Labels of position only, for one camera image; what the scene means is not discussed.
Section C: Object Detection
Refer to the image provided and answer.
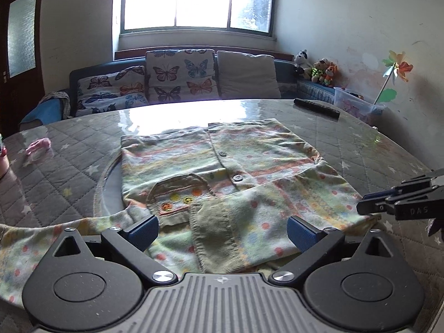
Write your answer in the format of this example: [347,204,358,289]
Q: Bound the blue sofa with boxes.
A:
[19,57,337,132]

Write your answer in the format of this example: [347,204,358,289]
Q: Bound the colourful pinwheel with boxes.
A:
[374,50,414,105]

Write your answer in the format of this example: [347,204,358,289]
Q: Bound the plain beige cushion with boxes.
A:
[217,50,281,99]

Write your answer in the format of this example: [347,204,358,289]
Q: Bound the black and white plush toy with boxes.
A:
[294,49,313,77]

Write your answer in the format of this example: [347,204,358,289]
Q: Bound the window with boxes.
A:
[120,0,278,37]

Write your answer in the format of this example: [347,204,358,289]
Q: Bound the clear plastic storage box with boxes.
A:
[334,87,385,125]

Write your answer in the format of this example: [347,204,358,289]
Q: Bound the black remote control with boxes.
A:
[294,98,340,118]

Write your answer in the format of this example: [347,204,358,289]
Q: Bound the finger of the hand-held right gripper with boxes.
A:
[362,168,444,202]
[357,194,444,221]

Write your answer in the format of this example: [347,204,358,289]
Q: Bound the flat butterfly print cushion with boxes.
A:
[75,66,150,118]

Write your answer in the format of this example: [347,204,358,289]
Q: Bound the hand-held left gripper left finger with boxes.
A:
[52,214,176,284]

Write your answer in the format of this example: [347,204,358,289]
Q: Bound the brown plush toy green vest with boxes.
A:
[304,58,328,84]

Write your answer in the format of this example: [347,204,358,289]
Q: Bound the dark wooden door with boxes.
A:
[0,0,46,136]

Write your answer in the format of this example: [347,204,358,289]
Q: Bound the small pink cloth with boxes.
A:
[26,138,51,157]

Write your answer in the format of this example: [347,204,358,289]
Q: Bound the grey cloth on sofa arm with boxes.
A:
[39,91,72,117]

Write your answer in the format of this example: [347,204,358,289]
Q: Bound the pink rounded object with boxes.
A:
[0,133,9,177]

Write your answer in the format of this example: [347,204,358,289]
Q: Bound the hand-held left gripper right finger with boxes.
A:
[269,215,395,284]

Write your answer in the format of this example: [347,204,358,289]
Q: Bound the patterned children's jacket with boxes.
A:
[0,118,380,306]

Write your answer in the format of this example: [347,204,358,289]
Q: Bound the grey quilted table cover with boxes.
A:
[0,99,444,333]

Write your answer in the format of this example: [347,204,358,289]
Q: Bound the upright butterfly print cushion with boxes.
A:
[145,49,220,104]

